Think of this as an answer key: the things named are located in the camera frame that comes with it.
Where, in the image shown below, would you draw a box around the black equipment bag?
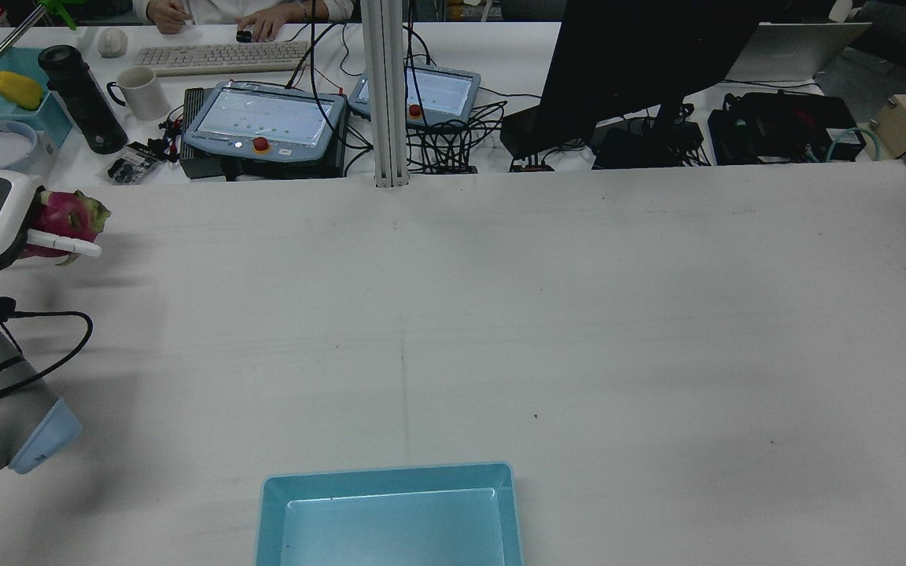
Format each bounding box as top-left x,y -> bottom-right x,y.
707,91 -> 867,167

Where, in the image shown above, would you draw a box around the large grey teach pendant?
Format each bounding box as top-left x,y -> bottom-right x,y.
182,81 -> 348,165

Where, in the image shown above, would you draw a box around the black computer monitor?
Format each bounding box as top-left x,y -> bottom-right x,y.
536,0 -> 786,171

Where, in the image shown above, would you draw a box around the black drinking bottle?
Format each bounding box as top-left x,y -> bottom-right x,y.
38,45 -> 130,156

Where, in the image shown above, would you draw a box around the person in white hoodie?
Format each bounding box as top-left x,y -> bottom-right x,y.
132,0 -> 356,43

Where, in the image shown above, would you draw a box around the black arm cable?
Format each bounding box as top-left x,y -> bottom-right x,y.
0,297 -> 95,409

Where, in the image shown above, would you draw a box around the teal cable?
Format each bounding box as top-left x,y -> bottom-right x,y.
825,127 -> 883,164

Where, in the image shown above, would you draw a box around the aluminium profile post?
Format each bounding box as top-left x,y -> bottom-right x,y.
360,0 -> 411,189

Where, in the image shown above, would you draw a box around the black cable bundle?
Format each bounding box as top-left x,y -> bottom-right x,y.
406,101 -> 510,175

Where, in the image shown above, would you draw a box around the small grey teach pendant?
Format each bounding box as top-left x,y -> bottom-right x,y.
348,64 -> 482,131

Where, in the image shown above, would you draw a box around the white computer mouse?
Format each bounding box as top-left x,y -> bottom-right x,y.
97,28 -> 130,60

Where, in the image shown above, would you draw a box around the pink dragon fruit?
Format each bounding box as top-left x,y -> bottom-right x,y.
24,189 -> 112,267

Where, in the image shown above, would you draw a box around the silver laptop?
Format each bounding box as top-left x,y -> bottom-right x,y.
724,22 -> 872,84

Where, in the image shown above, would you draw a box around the light blue plastic tray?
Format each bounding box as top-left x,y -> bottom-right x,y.
255,462 -> 525,566

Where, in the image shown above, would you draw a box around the yellow toy fruit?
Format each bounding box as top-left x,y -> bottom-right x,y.
0,70 -> 46,112

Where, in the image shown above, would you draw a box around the small black box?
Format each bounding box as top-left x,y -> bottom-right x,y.
499,106 -> 558,163

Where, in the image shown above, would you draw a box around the white ceramic mug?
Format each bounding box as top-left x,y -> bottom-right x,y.
106,66 -> 171,122

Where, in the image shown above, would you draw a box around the small black parts pack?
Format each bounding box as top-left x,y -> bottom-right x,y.
106,141 -> 164,186

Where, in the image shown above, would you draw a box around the red black connector cables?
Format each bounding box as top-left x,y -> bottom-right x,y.
146,110 -> 188,163

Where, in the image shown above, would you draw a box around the beige computer keyboard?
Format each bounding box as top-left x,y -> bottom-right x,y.
134,41 -> 311,78

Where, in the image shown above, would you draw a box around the green plastic clamp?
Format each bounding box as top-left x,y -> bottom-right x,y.
38,0 -> 79,31

